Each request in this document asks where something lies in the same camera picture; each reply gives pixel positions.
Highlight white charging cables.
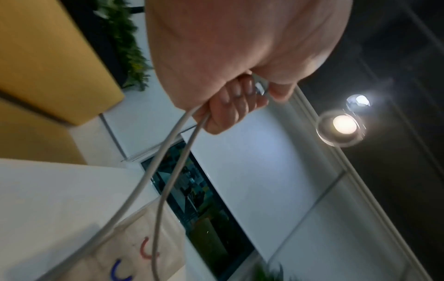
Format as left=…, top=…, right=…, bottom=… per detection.
left=34, top=74, right=271, bottom=281

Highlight dark glass window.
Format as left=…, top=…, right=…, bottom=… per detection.
left=140, top=139, right=257, bottom=278

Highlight small ceiling spot lamp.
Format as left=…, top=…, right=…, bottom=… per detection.
left=346, top=94, right=371, bottom=109

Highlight wide white roller blind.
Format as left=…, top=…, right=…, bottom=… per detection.
left=180, top=109, right=348, bottom=262

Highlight person's left hand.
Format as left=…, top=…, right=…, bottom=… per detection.
left=143, top=0, right=354, bottom=135

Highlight round glass pendant lamp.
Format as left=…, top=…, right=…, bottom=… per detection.
left=316, top=109, right=367, bottom=148

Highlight yellow bench seat cushion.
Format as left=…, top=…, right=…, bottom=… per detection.
left=0, top=97, right=87, bottom=165

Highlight clear plastic drawer organizer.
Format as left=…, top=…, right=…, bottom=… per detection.
left=41, top=202, right=188, bottom=281

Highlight yellow bench backrest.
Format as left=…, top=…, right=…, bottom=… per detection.
left=0, top=0, right=126, bottom=127

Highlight green leafy plant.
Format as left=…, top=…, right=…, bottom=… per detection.
left=254, top=262, right=285, bottom=281
left=93, top=0, right=154, bottom=91

